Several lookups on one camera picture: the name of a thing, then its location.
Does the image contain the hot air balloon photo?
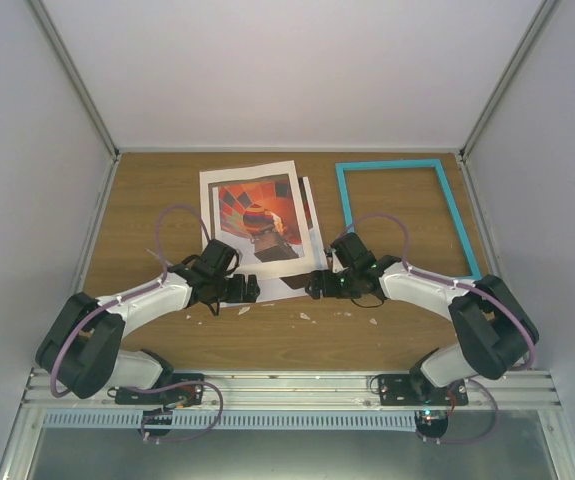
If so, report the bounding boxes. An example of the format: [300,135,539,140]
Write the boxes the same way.
[211,177,327,302]

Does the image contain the clear handled screwdriver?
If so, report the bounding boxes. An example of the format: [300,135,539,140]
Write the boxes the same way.
[145,248,167,266]

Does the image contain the turquoise picture frame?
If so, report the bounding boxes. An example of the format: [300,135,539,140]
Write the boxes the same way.
[335,158,482,280]

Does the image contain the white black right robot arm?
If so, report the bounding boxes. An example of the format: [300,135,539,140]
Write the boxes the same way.
[306,232,539,405]

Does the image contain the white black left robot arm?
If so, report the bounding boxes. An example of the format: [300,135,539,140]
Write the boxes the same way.
[36,240,260,404]

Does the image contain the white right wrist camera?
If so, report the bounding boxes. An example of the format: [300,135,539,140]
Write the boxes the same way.
[324,247,342,272]

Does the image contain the aluminium front rail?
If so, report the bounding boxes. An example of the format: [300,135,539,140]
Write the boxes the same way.
[21,370,561,411]

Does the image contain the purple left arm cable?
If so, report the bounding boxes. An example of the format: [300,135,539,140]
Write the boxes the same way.
[49,203,213,399]

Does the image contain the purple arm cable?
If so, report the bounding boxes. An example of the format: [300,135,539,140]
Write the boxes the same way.
[339,212,538,374]
[49,203,213,399]

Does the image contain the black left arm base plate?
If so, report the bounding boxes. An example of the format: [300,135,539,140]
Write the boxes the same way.
[107,373,205,407]

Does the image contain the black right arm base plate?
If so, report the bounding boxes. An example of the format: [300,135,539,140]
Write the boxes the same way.
[367,373,469,407]

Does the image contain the grey slotted cable duct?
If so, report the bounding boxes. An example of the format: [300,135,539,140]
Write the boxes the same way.
[43,409,416,432]

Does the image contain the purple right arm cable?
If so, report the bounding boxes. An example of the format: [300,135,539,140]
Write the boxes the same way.
[339,212,538,374]

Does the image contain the aluminium corner post left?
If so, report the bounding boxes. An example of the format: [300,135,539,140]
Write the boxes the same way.
[25,0,120,162]

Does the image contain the aluminium corner post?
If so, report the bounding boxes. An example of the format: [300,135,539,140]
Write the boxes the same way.
[459,0,560,162]
[25,0,120,162]

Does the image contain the aluminium corner post right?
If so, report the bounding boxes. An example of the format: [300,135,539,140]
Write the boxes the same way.
[459,0,560,162]

